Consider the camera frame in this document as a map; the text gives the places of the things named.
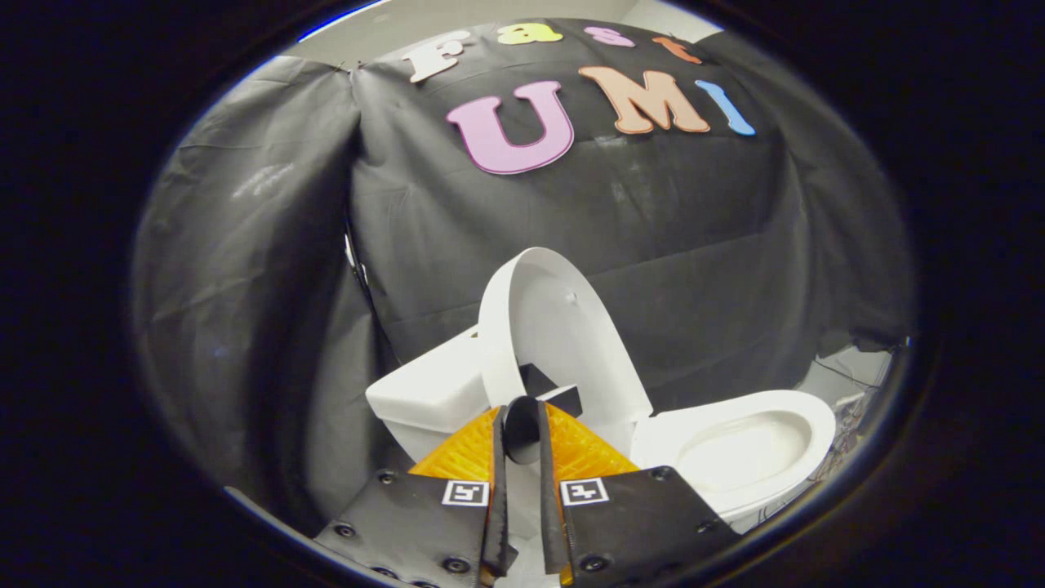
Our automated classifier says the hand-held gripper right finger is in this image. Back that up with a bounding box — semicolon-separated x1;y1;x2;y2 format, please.
537;400;740;588

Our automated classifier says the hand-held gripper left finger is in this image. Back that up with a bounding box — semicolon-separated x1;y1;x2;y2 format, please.
313;402;519;588

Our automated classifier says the white toilet lid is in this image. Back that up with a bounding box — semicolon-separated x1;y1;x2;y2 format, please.
478;247;654;466

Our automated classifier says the white toilet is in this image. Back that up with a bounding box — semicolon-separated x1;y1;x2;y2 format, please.
366;325;838;588

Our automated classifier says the black backdrop cloth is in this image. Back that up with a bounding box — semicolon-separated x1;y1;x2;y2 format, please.
131;18;915;540

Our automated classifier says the tangle of floor cables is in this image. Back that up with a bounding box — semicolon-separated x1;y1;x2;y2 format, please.
816;358;891;458

